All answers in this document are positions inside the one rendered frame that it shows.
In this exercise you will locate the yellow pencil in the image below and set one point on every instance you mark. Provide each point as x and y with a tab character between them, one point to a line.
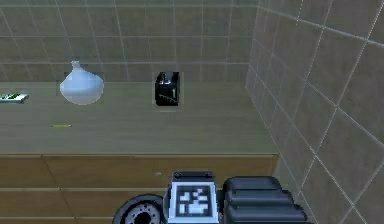
61	126

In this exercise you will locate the green and white flat item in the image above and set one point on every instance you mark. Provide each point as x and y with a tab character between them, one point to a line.
13	97

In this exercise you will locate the pale blue round vase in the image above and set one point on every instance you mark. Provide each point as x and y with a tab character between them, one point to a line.
81	87

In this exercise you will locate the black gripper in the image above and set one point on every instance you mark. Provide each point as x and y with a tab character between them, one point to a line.
141	211

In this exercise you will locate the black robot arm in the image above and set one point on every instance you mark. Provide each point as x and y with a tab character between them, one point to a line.
253	203

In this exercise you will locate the wooden chest of drawers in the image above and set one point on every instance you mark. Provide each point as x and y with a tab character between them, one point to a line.
133	140

